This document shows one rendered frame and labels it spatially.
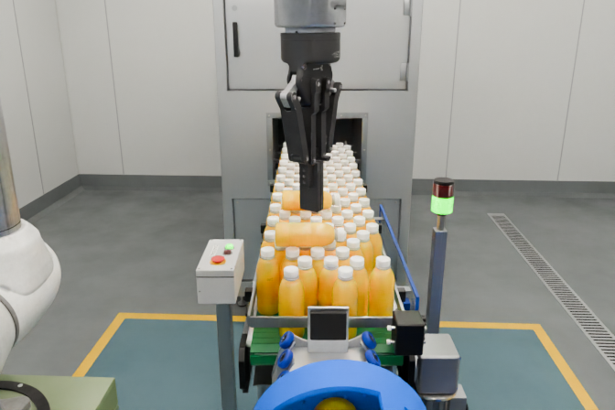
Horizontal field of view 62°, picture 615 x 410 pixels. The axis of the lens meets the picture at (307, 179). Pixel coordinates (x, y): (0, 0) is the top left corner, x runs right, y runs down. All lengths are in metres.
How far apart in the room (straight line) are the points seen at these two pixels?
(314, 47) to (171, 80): 4.88
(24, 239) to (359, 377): 0.63
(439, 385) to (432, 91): 4.09
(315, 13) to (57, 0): 5.32
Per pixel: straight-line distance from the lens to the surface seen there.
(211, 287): 1.38
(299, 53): 0.63
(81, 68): 5.81
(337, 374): 0.77
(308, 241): 1.45
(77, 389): 1.09
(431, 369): 1.50
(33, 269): 1.05
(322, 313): 1.26
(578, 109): 5.81
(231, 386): 1.65
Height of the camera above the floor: 1.71
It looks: 17 degrees down
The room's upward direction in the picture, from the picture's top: straight up
